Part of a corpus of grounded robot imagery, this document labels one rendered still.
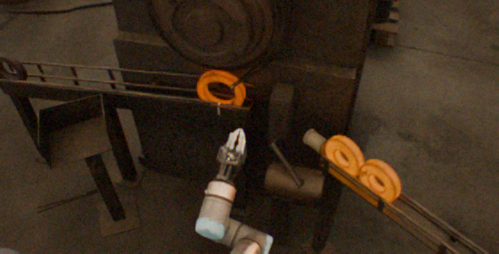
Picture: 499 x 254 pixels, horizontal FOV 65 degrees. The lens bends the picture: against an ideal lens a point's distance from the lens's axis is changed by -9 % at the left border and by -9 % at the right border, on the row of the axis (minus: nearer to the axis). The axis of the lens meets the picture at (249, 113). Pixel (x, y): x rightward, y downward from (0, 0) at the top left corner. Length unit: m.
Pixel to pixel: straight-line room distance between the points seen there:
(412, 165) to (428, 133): 0.29
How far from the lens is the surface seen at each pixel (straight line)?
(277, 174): 1.64
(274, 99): 1.53
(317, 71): 1.54
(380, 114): 2.70
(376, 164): 1.39
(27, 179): 2.58
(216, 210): 1.33
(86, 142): 1.76
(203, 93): 1.64
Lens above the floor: 1.85
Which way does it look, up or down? 46 degrees down
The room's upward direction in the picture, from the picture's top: straight up
